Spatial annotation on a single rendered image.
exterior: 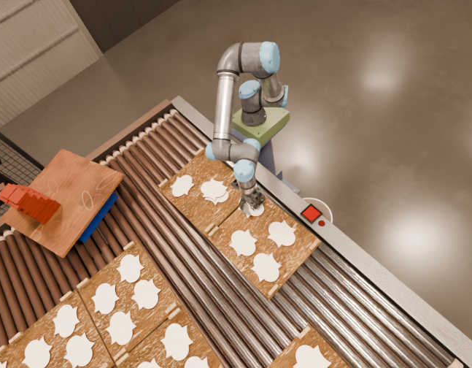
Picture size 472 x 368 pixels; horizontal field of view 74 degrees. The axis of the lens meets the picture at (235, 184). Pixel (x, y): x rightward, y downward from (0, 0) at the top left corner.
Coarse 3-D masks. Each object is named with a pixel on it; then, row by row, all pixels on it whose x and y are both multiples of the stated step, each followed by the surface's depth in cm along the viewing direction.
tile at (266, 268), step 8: (256, 256) 141; (264, 256) 141; (272, 256) 140; (256, 264) 139; (264, 264) 139; (272, 264) 138; (256, 272) 138; (264, 272) 137; (272, 272) 136; (272, 280) 135
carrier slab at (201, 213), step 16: (192, 160) 177; (208, 160) 175; (176, 176) 173; (192, 176) 171; (208, 176) 169; (224, 176) 168; (192, 192) 166; (240, 192) 161; (192, 208) 161; (208, 208) 159; (224, 208) 158; (208, 224) 155
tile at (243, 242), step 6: (234, 234) 149; (240, 234) 148; (246, 234) 147; (234, 240) 147; (240, 240) 147; (246, 240) 146; (252, 240) 145; (234, 246) 146; (240, 246) 145; (246, 246) 145; (252, 246) 144; (240, 252) 144; (246, 252) 143; (252, 252) 143
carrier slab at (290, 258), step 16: (272, 208) 153; (224, 224) 153; (240, 224) 152; (256, 224) 150; (288, 224) 147; (224, 240) 149; (272, 240) 145; (304, 240) 142; (320, 240) 141; (240, 256) 144; (288, 256) 140; (304, 256) 138; (288, 272) 136
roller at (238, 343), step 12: (120, 192) 178; (132, 204) 171; (144, 216) 166; (156, 228) 163; (156, 240) 158; (168, 252) 153; (180, 264) 149; (192, 276) 145; (192, 288) 143; (204, 300) 138; (216, 312) 135; (228, 324) 132; (228, 336) 130; (240, 348) 126; (252, 360) 123
